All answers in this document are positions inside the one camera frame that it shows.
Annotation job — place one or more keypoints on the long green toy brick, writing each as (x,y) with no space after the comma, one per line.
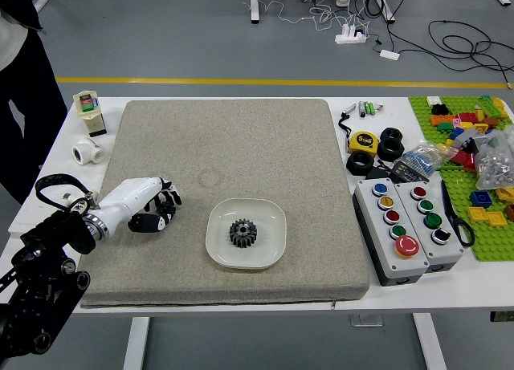
(489,106)

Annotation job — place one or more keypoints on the grey table bracket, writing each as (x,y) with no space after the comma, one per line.
(365,320)

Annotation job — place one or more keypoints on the big black hex nut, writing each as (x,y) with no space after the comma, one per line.
(353,165)
(385,134)
(383,150)

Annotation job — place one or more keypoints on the grey toy piece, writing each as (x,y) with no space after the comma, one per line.
(471,137)

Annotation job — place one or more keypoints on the grey five-button control box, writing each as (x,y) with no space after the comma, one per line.
(401,261)

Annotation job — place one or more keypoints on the white power strip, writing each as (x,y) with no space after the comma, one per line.
(349,36)

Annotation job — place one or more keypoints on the yellow flat toy tile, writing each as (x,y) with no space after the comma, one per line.
(478,214)
(496,218)

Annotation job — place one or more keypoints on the green brick baseplate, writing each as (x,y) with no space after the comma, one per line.
(490,241)

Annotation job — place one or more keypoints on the grey four-button control box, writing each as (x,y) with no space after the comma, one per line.
(445,249)

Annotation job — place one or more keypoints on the plastic bag silver nuts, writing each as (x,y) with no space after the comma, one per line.
(494,165)

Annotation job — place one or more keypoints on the white pipe tee fitting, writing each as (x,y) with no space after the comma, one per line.
(89,151)

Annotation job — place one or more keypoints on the grey-brown mat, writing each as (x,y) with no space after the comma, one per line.
(241,145)

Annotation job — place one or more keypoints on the orange toy brick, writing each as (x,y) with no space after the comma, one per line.
(443,120)

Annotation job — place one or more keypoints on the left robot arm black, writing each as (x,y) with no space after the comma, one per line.
(44,273)

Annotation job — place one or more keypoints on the person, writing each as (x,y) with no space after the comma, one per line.
(32,105)

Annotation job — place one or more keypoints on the blue square toy brick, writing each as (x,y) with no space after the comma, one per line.
(482,198)

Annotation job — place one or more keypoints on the big red toy brick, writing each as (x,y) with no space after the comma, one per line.
(462,159)

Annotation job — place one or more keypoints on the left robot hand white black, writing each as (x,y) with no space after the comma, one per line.
(128,197)

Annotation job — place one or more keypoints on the big black gear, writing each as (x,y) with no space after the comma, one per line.
(243,235)

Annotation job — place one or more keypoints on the white power adapter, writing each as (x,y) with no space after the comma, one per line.
(389,54)

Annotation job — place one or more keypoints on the black toy brick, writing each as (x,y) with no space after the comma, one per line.
(439,109)

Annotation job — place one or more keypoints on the black flat pouch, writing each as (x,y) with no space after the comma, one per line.
(379,173)

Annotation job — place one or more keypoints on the plastic bag blue parts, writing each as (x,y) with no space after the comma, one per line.
(421,159)

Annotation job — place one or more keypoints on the white square plate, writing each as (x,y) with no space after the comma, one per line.
(221,225)

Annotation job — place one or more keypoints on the green white battery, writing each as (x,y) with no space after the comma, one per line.
(368,108)
(373,108)

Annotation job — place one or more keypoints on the white toy brick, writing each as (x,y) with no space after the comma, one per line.
(434,101)

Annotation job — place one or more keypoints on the yellow tape measure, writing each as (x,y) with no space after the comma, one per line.
(363,142)

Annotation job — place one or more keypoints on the black display module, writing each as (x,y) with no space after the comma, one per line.
(409,172)

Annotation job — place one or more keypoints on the beige switch box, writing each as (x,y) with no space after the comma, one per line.
(90,113)

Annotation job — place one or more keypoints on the small green toy brick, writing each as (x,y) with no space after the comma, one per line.
(444,127)

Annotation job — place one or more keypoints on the black white battery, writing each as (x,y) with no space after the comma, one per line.
(362,109)

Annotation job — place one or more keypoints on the black scissors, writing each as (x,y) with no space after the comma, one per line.
(458,223)

